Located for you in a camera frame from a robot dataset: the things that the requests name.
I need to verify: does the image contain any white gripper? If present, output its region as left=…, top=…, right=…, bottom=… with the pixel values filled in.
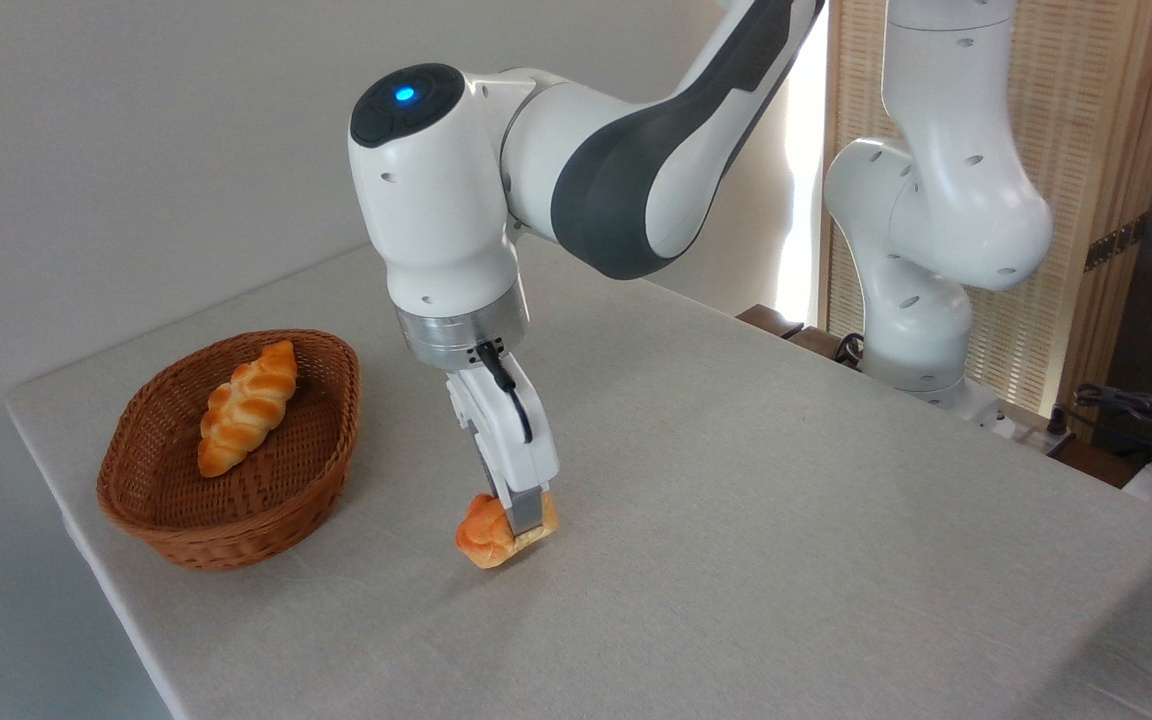
left=444, top=366, right=561, bottom=538

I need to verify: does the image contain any round orange bread roll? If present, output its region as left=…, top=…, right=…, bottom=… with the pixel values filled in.
left=454, top=490, right=562, bottom=570

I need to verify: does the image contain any long braided bread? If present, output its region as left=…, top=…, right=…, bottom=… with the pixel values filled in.
left=197, top=340, right=299, bottom=479

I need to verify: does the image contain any brown wicker basket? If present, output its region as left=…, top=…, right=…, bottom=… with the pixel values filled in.
left=96, top=329, right=363, bottom=572

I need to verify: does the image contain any dark brown wooden furniture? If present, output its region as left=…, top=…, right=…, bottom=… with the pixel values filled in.
left=735, top=304, right=869, bottom=371

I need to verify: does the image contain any white power strip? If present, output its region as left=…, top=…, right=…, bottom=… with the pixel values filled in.
left=976, top=404, right=1079, bottom=458

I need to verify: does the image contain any metal screen hinge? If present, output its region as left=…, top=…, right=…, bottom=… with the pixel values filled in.
left=1083, top=213, right=1150, bottom=273

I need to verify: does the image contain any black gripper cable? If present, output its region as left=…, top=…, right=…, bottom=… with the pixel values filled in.
left=473, top=340, right=536, bottom=445

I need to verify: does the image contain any black cable bundle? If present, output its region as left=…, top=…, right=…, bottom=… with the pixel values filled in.
left=1046, top=372, right=1152, bottom=471

